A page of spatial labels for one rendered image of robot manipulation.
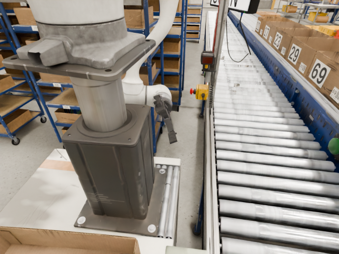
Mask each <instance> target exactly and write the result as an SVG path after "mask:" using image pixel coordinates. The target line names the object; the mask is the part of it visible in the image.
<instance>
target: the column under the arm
mask: <svg viewBox="0 0 339 254"><path fill-rule="evenodd" d="M125 105H126V112H127V120H126V121H125V123H124V124H123V126H121V127H120V128H118V129H116V130H113V131H109V132H97V131H94V130H91V129H90V128H88V127H87V126H86V124H85V122H84V119H83V116H82V115H80V116H79V118H78V119H77V120H76V121H75V122H74V123H73V124H72V125H71V127H70V128H69V129H68V130H67V131H66V132H65V133H64V134H63V135H62V138H61V140H62V143H63V145H64V148H65V150H66V152H67V154H68V157H69V159H70V161H71V164H72V166H73V168H74V170H75V173H76V174H77V176H78V179H79V182H80V184H81V186H82V189H83V191H84V193H85V195H86V198H87V200H86V202H85V204H84V206H83V208H82V210H81V212H80V214H79V216H78V218H77V220H76V222H75V223H74V227H79V228H88V229H96V230H104V231H113V232H121V233H129V234H138V235H146V236H155V237H157V232H158V225H159V219H160V213H161V206H162V199H163V193H164V187H165V180H166V174H167V168H156V167H154V156H153V141H152V127H151V112H150V106H149V105H141V104H125Z"/></svg>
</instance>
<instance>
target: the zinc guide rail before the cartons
mask: <svg viewBox="0 0 339 254"><path fill-rule="evenodd" d="M230 11H231V10H230ZM231 12H232V13H233V14H234V15H235V16H236V17H237V18H238V19H239V20H240V17H239V16H238V15H237V14H236V13H235V12H234V11H231ZM241 23H242V24H243V25H244V26H245V27H246V28H247V29H248V30H249V31H250V32H251V33H252V34H253V35H254V36H255V37H256V38H257V39H258V40H259V41H260V42H261V43H262V45H263V46H264V47H265V48H266V49H267V50H268V51H269V52H270V53H271V54H272V55H273V56H274V57H275V58H276V59H277V60H278V61H279V62H280V63H281V64H282V65H283V66H284V68H285V69H286V70H287V71H288V72H289V73H290V74H291V75H292V76H293V77H294V78H295V79H296V80H297V81H298V82H299V83H300V84H301V85H302V86H303V87H304V88H305V89H306V91H307V92H308V93H309V94H310V95H311V96H312V97H313V98H314V99H315V100H316V101H317V102H318V103H319V104H320V105H321V106H322V107H323V108H324V109H325V110H326V111H327V112H328V114H329V115H330V116H331V117H332V118H333V119H334V120H335V121H336V122H337V123H338V124H339V110H338V109H337V108H336V107H335V106H334V105H333V104H332V103H331V102H329V101H328V100H327V99H326V98H325V97H324V96H323V95H322V94H321V93H320V92H319V91H318V90H317V89H316V88H315V87H313V86H312V85H311V84H310V83H309V82H308V81H307V80H306V79H305V78H304V77H303V76H302V75H301V74H300V73H299V72H298V71H296V70H295V69H294V68H293V67H292V66H291V65H290V64H289V63H288V62H287V61H286V60H285V59H284V58H283V57H282V56H281V55H279V54H278V53H277V52H276V51H275V50H274V49H273V48H272V47H271V46H270V45H269V44H268V43H267V42H266V41H265V40H263V39H262V38H261V37H260V36H259V35H258V34H257V33H256V32H255V31H254V30H253V29H252V28H251V27H250V26H249V25H247V24H246V23H245V22H244V21H243V20H242V19H241Z"/></svg>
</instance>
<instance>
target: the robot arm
mask: <svg viewBox="0 0 339 254"><path fill-rule="evenodd" d="M0 2H3V3H21V2H25V3H27V4H29V7H30V9H31V11H32V14H33V16H34V19H35V21H36V25H37V28H38V32H39V35H40V40H38V41H35V42H33V43H30V44H28V45H25V46H23V47H20V48H18V49H17V50H16V52H17V54H18V57H19V59H29V60H30V62H31V64H33V65H34V66H35V67H39V68H45V67H49V66H53V65H57V64H61V63H67V64H75V65H83V66H89V67H93V68H96V69H108V68H111V67H113V66H114V65H115V62H116V61H117V60H118V59H120V58H121V57H122V56H124V55H125V54H127V53H128V52H129V51H131V50H132V49H133V48H135V47H136V46H138V45H140V44H143V43H145V35H143V34H139V33H133V32H127V26H126V21H125V15H124V0H0ZM159 2H160V16H159V20H158V22H157V24H156V26H155V27H154V29H153V30H152V32H151V33H150V34H149V35H148V37H147V39H153V40H155V41H156V46H155V47H154V48H153V49H151V50H150V51H149V52H148V53H147V54H145V55H144V56H143V57H142V58H141V59H140V60H139V61H138V62H136V63H135V64H134V65H133V66H132V67H131V68H130V69H129V70H127V72H126V76H125V77H124V78H123V79H122V86H123V92H124V99H125V104H141V105H149V106H151V107H154V109H155V111H156V113H157V114H158V115H161V117H162V119H163V121H164V122H165V124H166V127H167V131H168V138H169V143H170V144H172V143H175V142H177V136H176V134H177V133H175V131H174V128H173V125H172V121H171V117H170V112H171V110H172V96H171V93H170V91H169V89H168V88H167V87H166V86H164V85H154V86H144V85H143V81H142V80H141V79H140V77H139V69H140V67H141V65H142V64H143V62H144V61H145V60H146V59H147V58H148V57H149V56H150V54H151V53H152V52H153V51H154V50H155V49H156V47H157V46H158V45H159V44H160V43H161V42H162V41H163V39H164V38H165V37H166V35H167V34H168V32H169V31H170V29H171V27H172V24H173V22H174V19H175V15H176V11H177V7H178V2H179V0H159ZM164 119H165V120H164Z"/></svg>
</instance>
